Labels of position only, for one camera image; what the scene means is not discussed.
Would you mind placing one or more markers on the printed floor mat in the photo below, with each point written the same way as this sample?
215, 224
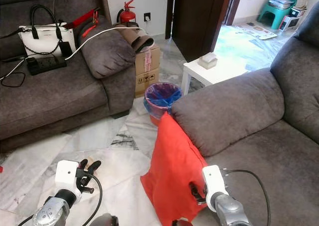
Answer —
254, 32

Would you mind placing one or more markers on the red bin with blue bag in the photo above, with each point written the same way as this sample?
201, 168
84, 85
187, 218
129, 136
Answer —
162, 97

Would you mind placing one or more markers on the wall socket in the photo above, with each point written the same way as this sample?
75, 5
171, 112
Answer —
147, 17

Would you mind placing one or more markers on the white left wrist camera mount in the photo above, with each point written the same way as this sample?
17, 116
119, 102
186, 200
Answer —
67, 175

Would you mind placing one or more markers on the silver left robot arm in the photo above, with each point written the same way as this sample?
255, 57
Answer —
52, 210

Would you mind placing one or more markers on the brown folded cloth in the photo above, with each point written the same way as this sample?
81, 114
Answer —
137, 37

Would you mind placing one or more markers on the cardboard box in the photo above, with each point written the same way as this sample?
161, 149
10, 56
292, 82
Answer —
147, 69

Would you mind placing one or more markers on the dark wooden door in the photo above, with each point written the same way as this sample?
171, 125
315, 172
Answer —
199, 17

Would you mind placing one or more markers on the stack of papers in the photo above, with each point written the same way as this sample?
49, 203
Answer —
281, 2

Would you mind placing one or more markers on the dark grey fabric sofa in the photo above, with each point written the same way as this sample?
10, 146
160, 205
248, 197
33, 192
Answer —
239, 106
60, 96

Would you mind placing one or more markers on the beige tissue box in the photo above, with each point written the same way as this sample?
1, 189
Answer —
208, 61

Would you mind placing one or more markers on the red fire extinguisher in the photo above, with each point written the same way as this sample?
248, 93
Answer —
127, 15

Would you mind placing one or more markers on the black power strip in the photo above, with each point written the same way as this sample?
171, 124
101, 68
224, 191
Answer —
47, 64

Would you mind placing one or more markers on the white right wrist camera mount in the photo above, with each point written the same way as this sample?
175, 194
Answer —
214, 183

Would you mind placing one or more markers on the green plastic stool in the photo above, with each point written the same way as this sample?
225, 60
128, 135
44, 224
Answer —
276, 16

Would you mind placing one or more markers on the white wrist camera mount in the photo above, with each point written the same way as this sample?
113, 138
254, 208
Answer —
214, 183
67, 175

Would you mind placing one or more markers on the black power adapter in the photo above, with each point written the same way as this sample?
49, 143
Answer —
65, 48

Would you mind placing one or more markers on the red pillow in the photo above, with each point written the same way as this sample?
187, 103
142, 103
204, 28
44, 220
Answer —
174, 171

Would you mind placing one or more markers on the white side table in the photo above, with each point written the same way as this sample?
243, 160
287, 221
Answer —
219, 72

